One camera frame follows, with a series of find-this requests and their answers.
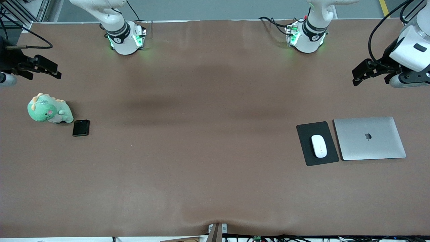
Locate green dinosaur plush toy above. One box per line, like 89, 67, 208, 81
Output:
27, 93, 74, 124

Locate black arm base cable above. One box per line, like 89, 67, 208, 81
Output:
259, 16, 296, 36
127, 0, 153, 24

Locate white computer mouse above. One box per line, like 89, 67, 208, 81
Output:
311, 134, 328, 158

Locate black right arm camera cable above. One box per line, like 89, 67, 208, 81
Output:
0, 13, 53, 50

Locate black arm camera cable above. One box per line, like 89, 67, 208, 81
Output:
0, 13, 53, 50
368, 0, 419, 73

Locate black right arm base cable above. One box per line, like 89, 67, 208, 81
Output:
127, 0, 153, 24

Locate black left arm base cable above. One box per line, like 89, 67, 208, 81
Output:
259, 16, 296, 36

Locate brown wooden beam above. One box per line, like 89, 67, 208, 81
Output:
161, 224, 223, 242

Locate brown table cover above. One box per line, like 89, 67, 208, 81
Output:
0, 18, 430, 238

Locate black mouse pad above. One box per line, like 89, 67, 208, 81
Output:
296, 121, 340, 167

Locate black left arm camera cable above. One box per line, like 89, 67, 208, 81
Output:
368, 0, 419, 73

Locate silver closed laptop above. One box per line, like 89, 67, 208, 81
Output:
333, 116, 407, 161

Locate black phone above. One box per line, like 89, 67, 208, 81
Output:
72, 119, 90, 137

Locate small metal bracket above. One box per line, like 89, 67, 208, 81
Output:
208, 223, 228, 234

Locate aluminium profile frame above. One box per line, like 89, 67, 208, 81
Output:
0, 0, 51, 29

